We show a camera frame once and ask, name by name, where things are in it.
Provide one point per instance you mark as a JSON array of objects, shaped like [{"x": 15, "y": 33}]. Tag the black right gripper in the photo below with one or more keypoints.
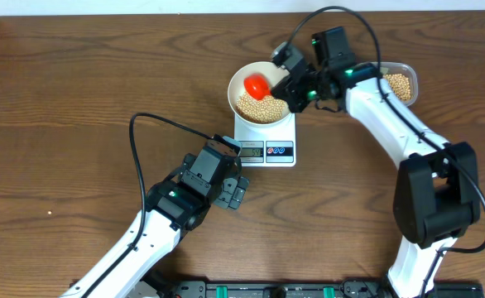
[{"x": 289, "y": 93}]

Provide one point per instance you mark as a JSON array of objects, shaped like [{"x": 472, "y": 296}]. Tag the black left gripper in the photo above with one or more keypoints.
[{"x": 232, "y": 192}]

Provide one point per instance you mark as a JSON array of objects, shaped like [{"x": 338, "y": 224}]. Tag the red plastic scoop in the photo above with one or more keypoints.
[{"x": 257, "y": 86}]

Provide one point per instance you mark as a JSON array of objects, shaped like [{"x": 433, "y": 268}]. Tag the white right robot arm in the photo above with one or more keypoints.
[{"x": 437, "y": 197}]

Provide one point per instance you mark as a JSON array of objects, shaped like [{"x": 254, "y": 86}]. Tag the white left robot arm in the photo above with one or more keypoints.
[{"x": 170, "y": 209}]

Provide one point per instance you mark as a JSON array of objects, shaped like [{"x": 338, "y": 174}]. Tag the soybeans in bowl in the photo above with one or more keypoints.
[{"x": 264, "y": 111}]

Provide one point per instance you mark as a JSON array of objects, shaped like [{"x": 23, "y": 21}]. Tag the cream bowl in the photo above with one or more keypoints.
[{"x": 272, "y": 74}]

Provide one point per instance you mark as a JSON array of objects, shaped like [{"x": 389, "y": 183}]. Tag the white digital kitchen scale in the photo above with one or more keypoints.
[{"x": 267, "y": 145}]

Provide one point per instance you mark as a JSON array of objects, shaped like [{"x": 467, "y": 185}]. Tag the soybeans in container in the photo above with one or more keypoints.
[{"x": 400, "y": 86}]

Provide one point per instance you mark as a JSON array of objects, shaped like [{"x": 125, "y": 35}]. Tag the clear plastic container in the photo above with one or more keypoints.
[{"x": 400, "y": 68}]

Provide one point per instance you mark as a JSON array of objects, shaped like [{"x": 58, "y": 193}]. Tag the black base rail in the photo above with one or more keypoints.
[{"x": 308, "y": 289}]

